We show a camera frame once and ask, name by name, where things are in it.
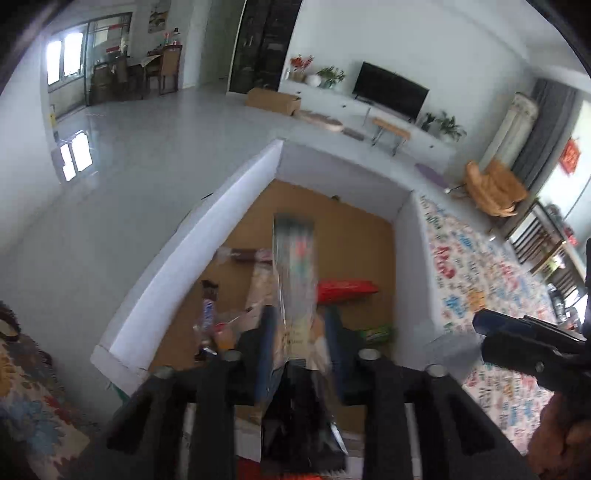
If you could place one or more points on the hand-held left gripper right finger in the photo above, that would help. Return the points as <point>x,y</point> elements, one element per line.
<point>333,355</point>

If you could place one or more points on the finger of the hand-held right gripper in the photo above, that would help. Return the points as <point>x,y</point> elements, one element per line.
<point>531,364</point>
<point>494,321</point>

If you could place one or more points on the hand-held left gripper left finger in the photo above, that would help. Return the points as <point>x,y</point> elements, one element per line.
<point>267,355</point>

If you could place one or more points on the green snack packet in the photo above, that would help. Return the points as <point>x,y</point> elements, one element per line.
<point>378,334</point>

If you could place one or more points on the red snack packet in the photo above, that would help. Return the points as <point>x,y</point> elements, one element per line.
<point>346,290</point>

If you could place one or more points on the bread loaf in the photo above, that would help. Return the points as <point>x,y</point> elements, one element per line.
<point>261,286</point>

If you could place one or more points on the brown chocolate bar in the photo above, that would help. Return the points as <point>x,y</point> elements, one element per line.
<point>208,314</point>

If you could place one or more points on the dark striped packet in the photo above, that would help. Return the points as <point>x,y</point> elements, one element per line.
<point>295,258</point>

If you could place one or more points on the clear packet of brown snacks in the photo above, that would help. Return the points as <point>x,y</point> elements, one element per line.
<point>244,255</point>

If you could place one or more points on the white cardboard box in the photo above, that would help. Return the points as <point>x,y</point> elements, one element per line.
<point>184,258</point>

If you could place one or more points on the person's right hand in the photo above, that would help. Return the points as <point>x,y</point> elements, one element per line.
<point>563,438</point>

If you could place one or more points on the printed woven blanket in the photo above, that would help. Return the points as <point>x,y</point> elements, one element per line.
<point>461,249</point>

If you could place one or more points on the dark wooden bench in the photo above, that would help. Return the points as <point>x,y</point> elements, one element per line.
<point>540,244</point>

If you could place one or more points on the red cloth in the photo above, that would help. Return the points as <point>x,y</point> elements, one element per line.
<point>277,475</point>

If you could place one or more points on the orange lounge chair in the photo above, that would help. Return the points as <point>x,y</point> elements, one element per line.
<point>494,189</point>

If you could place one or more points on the standing air conditioner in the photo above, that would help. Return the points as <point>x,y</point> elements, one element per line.
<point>510,129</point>

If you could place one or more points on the leafy plant in white pot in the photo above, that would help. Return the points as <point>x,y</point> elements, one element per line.
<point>450,127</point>

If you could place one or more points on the grey curtain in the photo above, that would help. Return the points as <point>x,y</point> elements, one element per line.
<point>547,129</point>

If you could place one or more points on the small plant in dark pot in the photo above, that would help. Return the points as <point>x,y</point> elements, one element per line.
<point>427,122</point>

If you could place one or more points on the wooden stool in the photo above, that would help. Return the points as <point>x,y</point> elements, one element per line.
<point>391,129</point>

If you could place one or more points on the floral patterned cloth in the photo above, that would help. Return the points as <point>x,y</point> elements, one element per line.
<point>32,406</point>

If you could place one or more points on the black television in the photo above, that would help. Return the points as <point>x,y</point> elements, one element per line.
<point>390,90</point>

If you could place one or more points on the white television cabinet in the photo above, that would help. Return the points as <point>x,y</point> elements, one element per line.
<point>332,101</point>

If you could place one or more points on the brown cardboard box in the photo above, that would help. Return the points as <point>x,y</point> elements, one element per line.
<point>272,100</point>

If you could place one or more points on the white round vase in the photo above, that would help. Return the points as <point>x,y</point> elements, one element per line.
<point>313,80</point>

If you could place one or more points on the green potted plant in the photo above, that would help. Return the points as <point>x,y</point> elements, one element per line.
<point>330,76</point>

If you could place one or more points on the red flower arrangement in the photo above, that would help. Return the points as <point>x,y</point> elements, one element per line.
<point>300,64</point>

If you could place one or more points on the wooden dining chair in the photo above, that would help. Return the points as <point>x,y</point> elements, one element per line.
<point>170,67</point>

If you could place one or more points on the black glass cabinet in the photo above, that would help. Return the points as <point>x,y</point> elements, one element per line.
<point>263,46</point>

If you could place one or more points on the red wall hanging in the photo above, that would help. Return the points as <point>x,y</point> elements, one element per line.
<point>569,154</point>

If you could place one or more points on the framed wall picture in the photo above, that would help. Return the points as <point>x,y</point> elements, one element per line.
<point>159,16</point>

